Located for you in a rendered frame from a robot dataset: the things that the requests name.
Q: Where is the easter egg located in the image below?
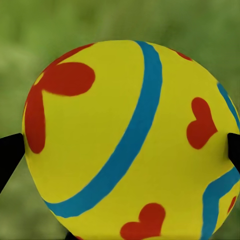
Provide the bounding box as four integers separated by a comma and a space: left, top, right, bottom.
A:
22, 40, 240, 240

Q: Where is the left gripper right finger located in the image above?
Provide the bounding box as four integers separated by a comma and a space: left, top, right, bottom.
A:
227, 132, 240, 173

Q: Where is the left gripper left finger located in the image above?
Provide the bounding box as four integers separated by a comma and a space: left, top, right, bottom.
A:
0, 133, 25, 193

